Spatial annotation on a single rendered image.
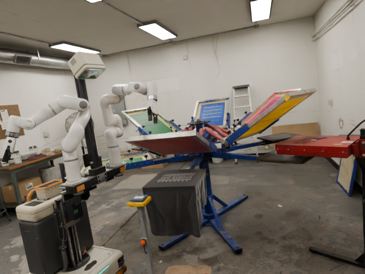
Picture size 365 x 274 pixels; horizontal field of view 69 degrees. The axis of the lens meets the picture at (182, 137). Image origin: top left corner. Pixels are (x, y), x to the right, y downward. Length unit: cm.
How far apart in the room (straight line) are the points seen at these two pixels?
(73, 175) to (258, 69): 527
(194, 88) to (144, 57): 155
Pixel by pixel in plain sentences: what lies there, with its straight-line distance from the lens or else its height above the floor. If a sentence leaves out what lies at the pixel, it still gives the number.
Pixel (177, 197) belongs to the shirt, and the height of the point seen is 86.
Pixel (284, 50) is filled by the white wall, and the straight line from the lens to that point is 661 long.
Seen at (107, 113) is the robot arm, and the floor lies 158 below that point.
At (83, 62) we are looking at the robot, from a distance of 201.
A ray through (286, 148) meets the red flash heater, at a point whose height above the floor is 108.
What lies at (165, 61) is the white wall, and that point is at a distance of 695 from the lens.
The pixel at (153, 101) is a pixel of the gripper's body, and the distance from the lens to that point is 195.
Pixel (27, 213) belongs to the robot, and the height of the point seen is 86.
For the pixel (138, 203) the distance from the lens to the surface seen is 190.
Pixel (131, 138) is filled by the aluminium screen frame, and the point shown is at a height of 136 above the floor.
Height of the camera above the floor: 161
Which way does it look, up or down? 8 degrees down
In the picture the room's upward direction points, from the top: 7 degrees counter-clockwise
